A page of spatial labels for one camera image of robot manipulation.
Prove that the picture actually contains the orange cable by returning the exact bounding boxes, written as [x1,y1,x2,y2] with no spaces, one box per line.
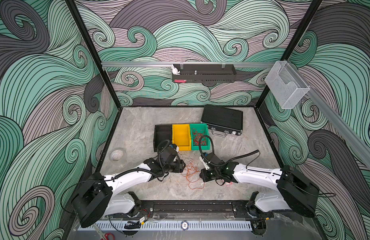
[180,160,206,190]

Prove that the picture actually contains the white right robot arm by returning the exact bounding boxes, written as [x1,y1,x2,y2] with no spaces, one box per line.
[200,162,320,218]

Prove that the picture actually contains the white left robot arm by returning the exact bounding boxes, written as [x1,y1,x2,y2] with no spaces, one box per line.
[71,156,186,228]

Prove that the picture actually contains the pink crumpled object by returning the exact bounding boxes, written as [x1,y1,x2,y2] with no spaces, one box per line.
[224,182,236,187]

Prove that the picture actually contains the yellow plastic bin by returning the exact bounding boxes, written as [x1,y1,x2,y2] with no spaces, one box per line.
[172,124,192,151]

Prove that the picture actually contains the black plastic bin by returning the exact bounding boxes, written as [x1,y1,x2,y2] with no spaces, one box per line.
[153,125,173,153]

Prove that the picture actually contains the green plastic bin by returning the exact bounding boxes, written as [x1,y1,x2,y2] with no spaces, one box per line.
[190,124,211,151]

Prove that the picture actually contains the black ribbed carrying case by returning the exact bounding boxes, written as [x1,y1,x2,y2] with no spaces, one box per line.
[201,105,244,138]

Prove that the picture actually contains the small white figurine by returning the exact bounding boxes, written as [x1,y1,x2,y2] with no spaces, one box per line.
[171,65,181,75]

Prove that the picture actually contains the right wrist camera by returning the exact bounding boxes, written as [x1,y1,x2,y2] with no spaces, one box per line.
[204,153,223,167]

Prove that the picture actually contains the red cable in green bin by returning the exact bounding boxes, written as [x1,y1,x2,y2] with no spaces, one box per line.
[190,128,207,147]

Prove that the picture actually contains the white slotted cable duct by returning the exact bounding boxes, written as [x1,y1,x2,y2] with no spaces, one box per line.
[96,220,252,232]

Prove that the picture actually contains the black wall shelf tray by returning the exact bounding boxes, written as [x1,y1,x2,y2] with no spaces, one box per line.
[172,65,237,84]

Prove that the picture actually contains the red handled scissors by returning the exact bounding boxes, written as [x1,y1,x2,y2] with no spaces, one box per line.
[93,224,115,240]

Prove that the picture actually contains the aluminium wall rail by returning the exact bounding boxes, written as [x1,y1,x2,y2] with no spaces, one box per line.
[101,61,276,69]

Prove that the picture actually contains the clear acrylic wall holder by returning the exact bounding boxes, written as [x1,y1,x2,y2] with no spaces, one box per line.
[265,61,310,110]

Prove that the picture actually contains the black corner frame post right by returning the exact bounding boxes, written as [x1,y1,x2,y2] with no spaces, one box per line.
[256,1,322,110]

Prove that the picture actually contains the black corner frame post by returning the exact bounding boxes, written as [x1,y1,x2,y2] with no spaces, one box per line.
[65,0,122,112]
[256,1,322,110]

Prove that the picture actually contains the black corner frame post left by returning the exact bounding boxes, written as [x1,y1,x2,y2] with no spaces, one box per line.
[65,0,122,112]

